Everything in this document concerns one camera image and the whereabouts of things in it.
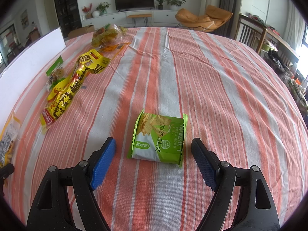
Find orange snack bag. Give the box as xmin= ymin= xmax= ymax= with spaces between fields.
xmin=98 ymin=42 xmax=130 ymax=54

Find white tv cabinet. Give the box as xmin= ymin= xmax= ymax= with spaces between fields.
xmin=81 ymin=9 xmax=179 ymax=29

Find small wooden bench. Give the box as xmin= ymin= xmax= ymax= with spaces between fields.
xmin=126 ymin=13 xmax=153 ymax=28

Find red flower vase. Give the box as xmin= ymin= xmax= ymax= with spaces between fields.
xmin=82 ymin=3 xmax=92 ymax=19

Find green cracker packet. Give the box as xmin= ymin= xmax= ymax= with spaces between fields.
xmin=127 ymin=111 xmax=188 ymax=167

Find orange lounge chair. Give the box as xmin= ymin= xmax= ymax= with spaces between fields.
xmin=175 ymin=5 xmax=233 ymax=32

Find brown cardboard box on floor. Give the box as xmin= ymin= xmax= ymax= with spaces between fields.
xmin=68 ymin=25 xmax=95 ymax=39

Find clear bag mixed snacks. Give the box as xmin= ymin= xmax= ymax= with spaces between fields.
xmin=91 ymin=23 xmax=128 ymax=48

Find potted green plant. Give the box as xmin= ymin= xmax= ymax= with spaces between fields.
xmin=165 ymin=0 xmax=186 ymax=11

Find yellow chicken snack bag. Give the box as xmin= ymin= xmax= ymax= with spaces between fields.
xmin=40 ymin=49 xmax=111 ymax=134

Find striped orange tablecloth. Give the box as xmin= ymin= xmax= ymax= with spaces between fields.
xmin=1 ymin=28 xmax=307 ymax=230

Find yellow-edged egg snack bag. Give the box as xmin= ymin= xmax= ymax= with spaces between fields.
xmin=0 ymin=113 xmax=20 ymax=168

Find green-top brown snack bag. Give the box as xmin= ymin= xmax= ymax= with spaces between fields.
xmin=46 ymin=56 xmax=65 ymax=92

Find dark wooden chair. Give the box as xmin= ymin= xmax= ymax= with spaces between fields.
xmin=234 ymin=14 xmax=268 ymax=54

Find dark glass cabinet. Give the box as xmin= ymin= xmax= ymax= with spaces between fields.
xmin=54 ymin=0 xmax=81 ymax=38

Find white cardboard box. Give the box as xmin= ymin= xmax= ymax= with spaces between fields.
xmin=1 ymin=28 xmax=66 ymax=128

